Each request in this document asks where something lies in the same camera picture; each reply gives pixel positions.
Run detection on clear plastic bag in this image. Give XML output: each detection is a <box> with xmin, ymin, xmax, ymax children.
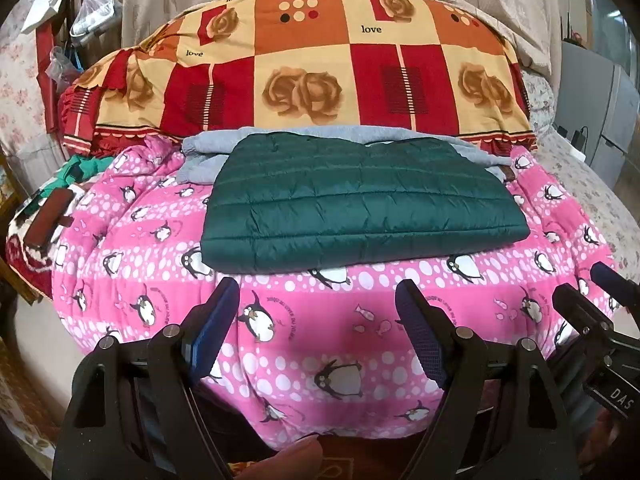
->
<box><xmin>69</xmin><ymin>0</ymin><xmax>124</xmax><ymax>44</ymax></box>

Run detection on green cloth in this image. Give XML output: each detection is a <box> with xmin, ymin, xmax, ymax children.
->
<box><xmin>34</xmin><ymin>154</ymin><xmax>109</xmax><ymax>197</ymax></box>

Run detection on person's left hand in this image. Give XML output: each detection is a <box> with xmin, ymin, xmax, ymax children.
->
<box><xmin>235</xmin><ymin>434</ymin><xmax>324</xmax><ymax>480</ymax></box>

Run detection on white paper bag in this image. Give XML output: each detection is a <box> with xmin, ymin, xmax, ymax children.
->
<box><xmin>20</xmin><ymin>0</ymin><xmax>74</xmax><ymax>34</ymax></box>

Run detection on red metal frame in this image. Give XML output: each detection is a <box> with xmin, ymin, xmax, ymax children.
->
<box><xmin>35</xmin><ymin>20</ymin><xmax>60</xmax><ymax>134</ymax></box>

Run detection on dark red pouch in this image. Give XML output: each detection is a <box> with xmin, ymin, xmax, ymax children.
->
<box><xmin>25</xmin><ymin>187</ymin><xmax>77</xmax><ymax>247</ymax></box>

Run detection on pink penguin blanket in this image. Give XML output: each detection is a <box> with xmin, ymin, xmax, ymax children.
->
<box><xmin>50</xmin><ymin>135</ymin><xmax>623</xmax><ymax>453</ymax></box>

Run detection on grey refrigerator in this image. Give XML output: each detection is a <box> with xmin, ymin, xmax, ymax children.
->
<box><xmin>554</xmin><ymin>39</ymin><xmax>640</xmax><ymax>182</ymax></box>

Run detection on red white patterned cloth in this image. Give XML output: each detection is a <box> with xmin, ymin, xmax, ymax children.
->
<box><xmin>7</xmin><ymin>185</ymin><xmax>87</xmax><ymax>287</ymax></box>

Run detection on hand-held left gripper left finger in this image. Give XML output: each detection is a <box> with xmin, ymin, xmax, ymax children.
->
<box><xmin>51</xmin><ymin>276</ymin><xmax>241</xmax><ymax>480</ymax></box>

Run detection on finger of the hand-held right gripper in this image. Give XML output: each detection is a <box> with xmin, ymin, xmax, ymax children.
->
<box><xmin>590</xmin><ymin>262</ymin><xmax>640</xmax><ymax>313</ymax></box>
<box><xmin>552</xmin><ymin>283</ymin><xmax>617</xmax><ymax>343</ymax></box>

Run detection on pale floral bedsheet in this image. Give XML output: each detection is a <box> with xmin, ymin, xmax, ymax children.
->
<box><xmin>520</xmin><ymin>67</ymin><xmax>640</xmax><ymax>283</ymax></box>

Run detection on red orange rose quilt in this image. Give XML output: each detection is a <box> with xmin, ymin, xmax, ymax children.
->
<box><xmin>60</xmin><ymin>0</ymin><xmax>539</xmax><ymax>157</ymax></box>

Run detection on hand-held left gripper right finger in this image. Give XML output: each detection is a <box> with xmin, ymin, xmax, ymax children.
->
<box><xmin>395</xmin><ymin>279</ymin><xmax>583</xmax><ymax>480</ymax></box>

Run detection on green quilted jacket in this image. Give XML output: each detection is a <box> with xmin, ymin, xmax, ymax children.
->
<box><xmin>200</xmin><ymin>132</ymin><xmax>531</xmax><ymax>275</ymax></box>

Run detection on small crumpled plastic bag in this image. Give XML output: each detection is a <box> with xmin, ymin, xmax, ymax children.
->
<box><xmin>47</xmin><ymin>45</ymin><xmax>84</xmax><ymax>82</ymax></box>

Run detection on grey sweater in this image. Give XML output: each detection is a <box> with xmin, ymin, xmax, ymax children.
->
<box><xmin>181</xmin><ymin>126</ymin><xmax>516</xmax><ymax>186</ymax></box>

